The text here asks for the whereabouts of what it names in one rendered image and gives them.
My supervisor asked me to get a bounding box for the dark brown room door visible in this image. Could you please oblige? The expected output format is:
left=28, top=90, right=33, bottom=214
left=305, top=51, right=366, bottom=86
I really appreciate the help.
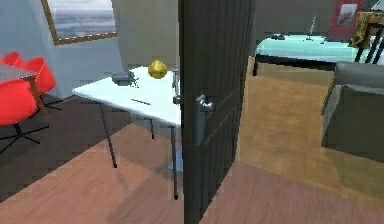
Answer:
left=177, top=0, right=257, bottom=224

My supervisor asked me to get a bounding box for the black chair with gold cloth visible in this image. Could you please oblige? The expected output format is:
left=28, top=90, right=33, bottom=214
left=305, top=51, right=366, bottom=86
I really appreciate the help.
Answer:
left=349, top=10, right=384, bottom=65

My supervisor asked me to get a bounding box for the black pen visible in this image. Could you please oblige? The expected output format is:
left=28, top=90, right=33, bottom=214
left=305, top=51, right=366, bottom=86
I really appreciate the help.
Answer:
left=130, top=98, right=152, bottom=106

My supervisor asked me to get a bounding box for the grey armchair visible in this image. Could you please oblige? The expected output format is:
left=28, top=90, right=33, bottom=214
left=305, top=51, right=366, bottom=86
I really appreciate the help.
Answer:
left=320, top=61, right=384, bottom=164

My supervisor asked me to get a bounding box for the gold round vase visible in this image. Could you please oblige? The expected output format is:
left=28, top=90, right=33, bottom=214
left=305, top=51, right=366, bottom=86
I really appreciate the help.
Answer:
left=147, top=57, right=169, bottom=80

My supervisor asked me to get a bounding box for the bed with turquoise cover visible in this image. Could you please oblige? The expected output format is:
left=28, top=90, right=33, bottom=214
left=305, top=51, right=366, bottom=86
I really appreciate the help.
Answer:
left=252, top=33, right=384, bottom=77

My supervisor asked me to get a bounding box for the grey table with wooden leg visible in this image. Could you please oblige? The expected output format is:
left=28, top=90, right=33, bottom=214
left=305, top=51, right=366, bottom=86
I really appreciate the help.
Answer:
left=0, top=63, right=52, bottom=122

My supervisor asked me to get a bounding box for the grey metal door handle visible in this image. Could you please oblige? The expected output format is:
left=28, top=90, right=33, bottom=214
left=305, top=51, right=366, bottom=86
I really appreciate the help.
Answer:
left=171, top=65, right=181, bottom=105

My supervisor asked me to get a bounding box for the white table with black legs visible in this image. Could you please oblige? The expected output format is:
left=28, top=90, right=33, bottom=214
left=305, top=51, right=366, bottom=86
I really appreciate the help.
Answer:
left=71, top=65, right=183, bottom=201

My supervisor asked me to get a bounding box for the wood framed seascape picture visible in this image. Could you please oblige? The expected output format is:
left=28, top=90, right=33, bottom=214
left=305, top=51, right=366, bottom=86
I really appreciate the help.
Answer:
left=40, top=0, right=118, bottom=46

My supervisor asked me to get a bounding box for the dark grey small box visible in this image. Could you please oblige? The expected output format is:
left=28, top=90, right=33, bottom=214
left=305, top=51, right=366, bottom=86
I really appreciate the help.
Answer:
left=111, top=71, right=139, bottom=88

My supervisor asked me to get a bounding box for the red shell chair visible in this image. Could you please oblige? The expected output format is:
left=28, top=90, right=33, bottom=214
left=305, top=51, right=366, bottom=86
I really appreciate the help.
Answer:
left=0, top=78, right=50, bottom=155
left=21, top=57, right=64, bottom=118

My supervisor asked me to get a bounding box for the red poster with white picture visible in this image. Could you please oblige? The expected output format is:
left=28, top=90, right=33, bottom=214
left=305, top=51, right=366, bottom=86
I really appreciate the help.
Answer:
left=326, top=0, right=368, bottom=42

